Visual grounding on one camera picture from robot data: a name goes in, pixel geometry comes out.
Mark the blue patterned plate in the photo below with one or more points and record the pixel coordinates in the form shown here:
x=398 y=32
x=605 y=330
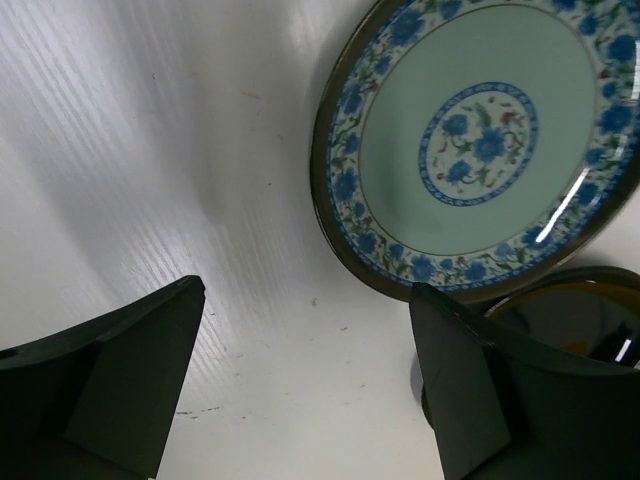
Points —
x=475 y=145

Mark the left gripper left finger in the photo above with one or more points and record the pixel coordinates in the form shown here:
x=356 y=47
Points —
x=97 y=400

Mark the left black plate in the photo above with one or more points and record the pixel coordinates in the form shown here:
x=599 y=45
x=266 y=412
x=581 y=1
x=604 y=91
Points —
x=589 y=311

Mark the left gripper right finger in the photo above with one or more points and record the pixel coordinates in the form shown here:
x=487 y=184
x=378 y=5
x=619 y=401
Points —
x=505 y=406

